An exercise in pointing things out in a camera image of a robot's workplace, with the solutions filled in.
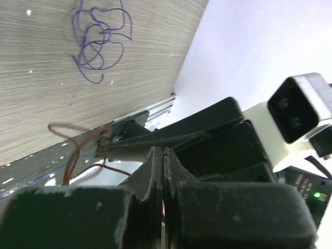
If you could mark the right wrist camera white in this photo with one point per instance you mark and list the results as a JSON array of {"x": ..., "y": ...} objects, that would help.
[{"x": 299, "y": 110}]

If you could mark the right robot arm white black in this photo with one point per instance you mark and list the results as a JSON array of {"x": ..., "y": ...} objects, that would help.
[{"x": 315, "y": 190}]

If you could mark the aluminium frame rail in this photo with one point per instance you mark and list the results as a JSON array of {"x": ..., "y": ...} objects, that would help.
[{"x": 154, "y": 110}]

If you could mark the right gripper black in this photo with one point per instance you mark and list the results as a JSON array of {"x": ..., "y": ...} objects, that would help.
[{"x": 214, "y": 144}]

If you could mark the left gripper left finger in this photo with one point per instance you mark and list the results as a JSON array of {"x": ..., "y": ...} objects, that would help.
[{"x": 125, "y": 216}]

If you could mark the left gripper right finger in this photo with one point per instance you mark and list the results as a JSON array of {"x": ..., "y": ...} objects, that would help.
[{"x": 232, "y": 214}]

